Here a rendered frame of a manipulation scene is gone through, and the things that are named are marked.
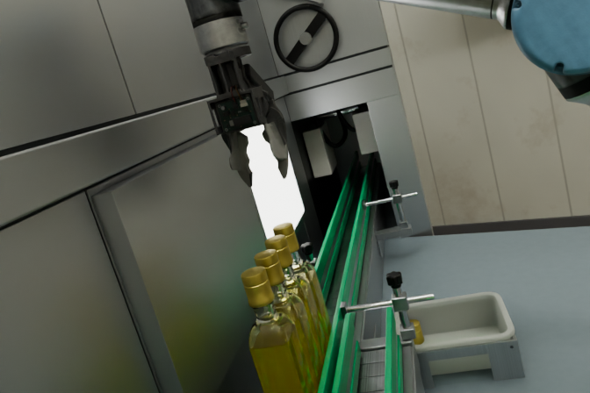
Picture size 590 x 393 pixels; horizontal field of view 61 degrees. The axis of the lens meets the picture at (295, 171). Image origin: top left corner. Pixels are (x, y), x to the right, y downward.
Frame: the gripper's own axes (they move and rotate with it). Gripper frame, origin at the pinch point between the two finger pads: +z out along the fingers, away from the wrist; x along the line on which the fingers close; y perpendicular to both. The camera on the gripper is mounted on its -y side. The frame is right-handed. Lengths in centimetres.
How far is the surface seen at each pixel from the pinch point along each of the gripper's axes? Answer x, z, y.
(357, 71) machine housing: 13, -9, -91
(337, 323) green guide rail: 4.3, 28.9, -1.6
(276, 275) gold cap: 0.9, 12.1, 12.9
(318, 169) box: -11, 22, -104
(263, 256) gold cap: -0.1, 9.1, 12.7
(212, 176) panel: -11.9, -0.5, -7.0
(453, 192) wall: 46, 94, -270
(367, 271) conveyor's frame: 6, 37, -40
